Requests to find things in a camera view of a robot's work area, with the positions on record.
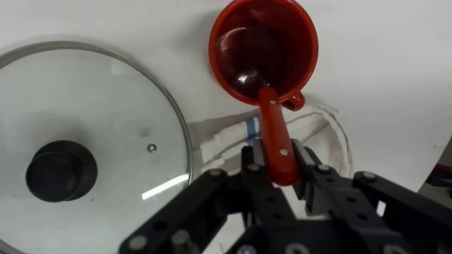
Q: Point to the red-handled metal spoon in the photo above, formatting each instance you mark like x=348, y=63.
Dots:
x=250, y=61

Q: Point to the white towel with blue stripes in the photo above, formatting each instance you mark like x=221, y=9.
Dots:
x=238, y=146

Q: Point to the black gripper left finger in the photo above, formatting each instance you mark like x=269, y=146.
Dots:
x=194, y=218

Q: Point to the glass pot lid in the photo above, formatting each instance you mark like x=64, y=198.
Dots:
x=91, y=146

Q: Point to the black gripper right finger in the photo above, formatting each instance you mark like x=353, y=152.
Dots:
x=376, y=215

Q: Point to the red cup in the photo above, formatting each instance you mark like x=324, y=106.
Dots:
x=293, y=26

